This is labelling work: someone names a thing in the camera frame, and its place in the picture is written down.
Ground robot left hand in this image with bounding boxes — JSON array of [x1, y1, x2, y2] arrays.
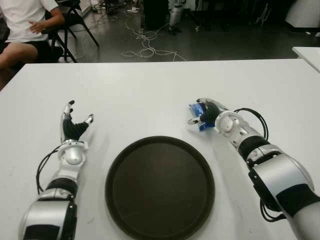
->
[[59, 99, 95, 142]]

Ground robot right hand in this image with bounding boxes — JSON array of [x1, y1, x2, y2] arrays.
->
[[187, 97, 230, 125]]

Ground blue Oreo packet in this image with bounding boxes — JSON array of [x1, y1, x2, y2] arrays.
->
[[188, 102, 213, 132]]

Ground round dark brown tray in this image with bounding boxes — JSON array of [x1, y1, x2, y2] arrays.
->
[[104, 135, 216, 240]]

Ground silver humanoid robot legs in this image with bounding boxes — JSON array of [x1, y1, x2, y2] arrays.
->
[[167, 0, 186, 36]]

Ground folded metal stand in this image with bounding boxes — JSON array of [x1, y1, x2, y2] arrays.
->
[[254, 0, 273, 28]]

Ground black folding chair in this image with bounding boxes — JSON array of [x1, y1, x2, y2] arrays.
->
[[44, 0, 100, 63]]

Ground white side table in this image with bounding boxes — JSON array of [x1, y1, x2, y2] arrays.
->
[[291, 46, 320, 73]]

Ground black cabinet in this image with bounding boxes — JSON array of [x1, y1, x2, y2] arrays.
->
[[141, 0, 171, 32]]

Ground seated person white shirt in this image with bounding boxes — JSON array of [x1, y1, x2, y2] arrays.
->
[[0, 0, 66, 76]]

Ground white display cabinet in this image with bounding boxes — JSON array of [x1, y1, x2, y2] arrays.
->
[[81, 0, 94, 17]]

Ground white rounded machine housing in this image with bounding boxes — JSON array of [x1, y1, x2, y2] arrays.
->
[[283, 0, 320, 33]]

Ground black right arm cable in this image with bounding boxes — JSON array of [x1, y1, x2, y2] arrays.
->
[[233, 107, 286, 222]]

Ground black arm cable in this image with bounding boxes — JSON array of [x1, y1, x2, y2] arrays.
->
[[233, 107, 286, 222], [36, 144, 63, 193]]

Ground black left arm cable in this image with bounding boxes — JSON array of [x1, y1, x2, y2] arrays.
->
[[36, 144, 63, 193]]

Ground white floor cable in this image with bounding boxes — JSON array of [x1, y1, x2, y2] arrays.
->
[[121, 17, 187, 62]]

